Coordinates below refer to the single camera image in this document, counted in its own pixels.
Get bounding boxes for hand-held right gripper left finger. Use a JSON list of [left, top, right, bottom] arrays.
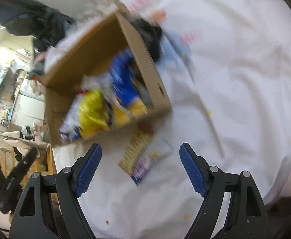
[[9, 143, 103, 239]]

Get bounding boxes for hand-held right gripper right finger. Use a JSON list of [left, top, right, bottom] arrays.
[[179, 142, 271, 239]]

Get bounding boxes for waffle print snack packet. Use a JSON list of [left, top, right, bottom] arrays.
[[118, 129, 174, 187]]

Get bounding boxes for cardboard box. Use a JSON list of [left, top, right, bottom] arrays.
[[39, 4, 173, 147]]

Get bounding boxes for wooden rack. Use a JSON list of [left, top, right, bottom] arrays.
[[0, 129, 57, 187]]

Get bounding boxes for orange yellow snack packet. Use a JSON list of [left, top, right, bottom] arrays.
[[113, 100, 148, 127]]

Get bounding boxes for white cabinet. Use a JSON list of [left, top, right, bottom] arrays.
[[9, 80, 47, 132]]

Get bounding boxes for white red snack packet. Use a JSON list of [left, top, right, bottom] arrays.
[[79, 75, 111, 95]]

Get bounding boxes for royal blue snack packet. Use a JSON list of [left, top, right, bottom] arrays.
[[109, 50, 139, 110]]

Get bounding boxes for white printed blanket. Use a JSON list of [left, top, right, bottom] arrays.
[[46, 0, 291, 239]]

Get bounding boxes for dark fluffy cloth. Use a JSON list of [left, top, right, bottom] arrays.
[[130, 17, 163, 63]]

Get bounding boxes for dark jacket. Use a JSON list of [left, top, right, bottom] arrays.
[[0, 0, 75, 53]]

